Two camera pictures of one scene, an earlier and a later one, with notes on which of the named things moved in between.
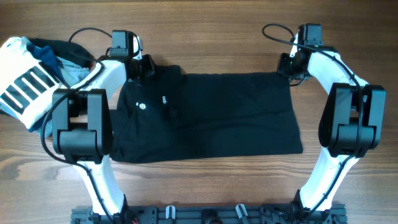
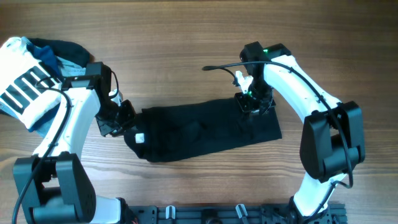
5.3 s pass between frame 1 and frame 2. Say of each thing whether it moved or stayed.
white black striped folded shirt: stayed
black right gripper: moved
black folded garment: stayed
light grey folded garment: stayed
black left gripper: moved
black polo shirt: moved
